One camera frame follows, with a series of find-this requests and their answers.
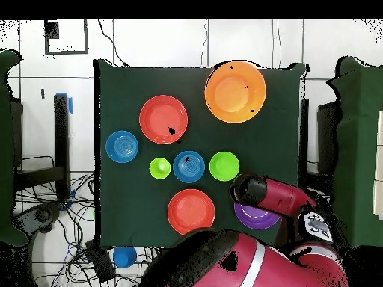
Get green plastic cup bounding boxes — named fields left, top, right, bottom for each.
left=149, top=157, right=172, bottom=180

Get white boxes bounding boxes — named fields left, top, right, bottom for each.
left=372, top=110, right=383, bottom=220

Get small blue plastic bowl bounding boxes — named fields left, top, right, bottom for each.
left=172, top=150, right=206, bottom=184
left=105, top=129, right=139, bottom=164

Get black office chair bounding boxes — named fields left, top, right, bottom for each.
left=14, top=202, right=64, bottom=237

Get red plastic bowl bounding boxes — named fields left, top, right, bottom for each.
left=167, top=188, right=216, bottom=236
left=138, top=94, right=189, bottom=145

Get cable tangle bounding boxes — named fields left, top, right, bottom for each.
left=14, top=173, right=156, bottom=287

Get black power adapter box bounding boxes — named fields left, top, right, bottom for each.
left=85, top=240, right=117, bottom=283

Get black metal stand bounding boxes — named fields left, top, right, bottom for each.
left=13, top=93, right=73, bottom=201

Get green plastic bowl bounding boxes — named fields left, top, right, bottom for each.
left=209, top=151, right=241, bottom=182

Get black floor cable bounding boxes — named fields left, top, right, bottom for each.
left=97, top=19, right=130, bottom=68

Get large orange plastic bowl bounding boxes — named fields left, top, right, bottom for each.
left=204, top=60, right=267, bottom=124

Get purple plastic bowl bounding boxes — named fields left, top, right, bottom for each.
left=233, top=202, right=281, bottom=230

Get green covered side table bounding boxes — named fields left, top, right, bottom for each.
left=327, top=56, right=383, bottom=247
left=0, top=49, right=29, bottom=247

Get blue plastic cup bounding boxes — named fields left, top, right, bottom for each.
left=112, top=247, right=138, bottom=269

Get dark green tablecloth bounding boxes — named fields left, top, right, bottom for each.
left=92, top=58, right=309, bottom=250

